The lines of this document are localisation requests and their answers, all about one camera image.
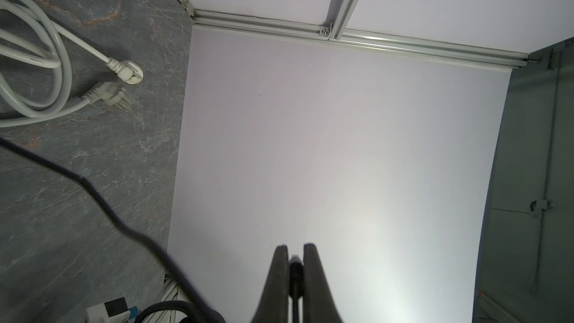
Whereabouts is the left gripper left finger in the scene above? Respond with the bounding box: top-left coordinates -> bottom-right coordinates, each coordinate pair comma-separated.
252,245 -> 289,323

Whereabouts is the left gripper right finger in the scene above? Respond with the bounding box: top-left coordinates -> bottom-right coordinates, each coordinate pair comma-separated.
303,243 -> 343,323

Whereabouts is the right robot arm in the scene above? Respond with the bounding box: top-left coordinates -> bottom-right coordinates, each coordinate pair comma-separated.
129,273 -> 206,322

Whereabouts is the coiled white power cord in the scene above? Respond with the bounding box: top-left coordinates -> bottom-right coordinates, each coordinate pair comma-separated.
0,0 -> 145,129

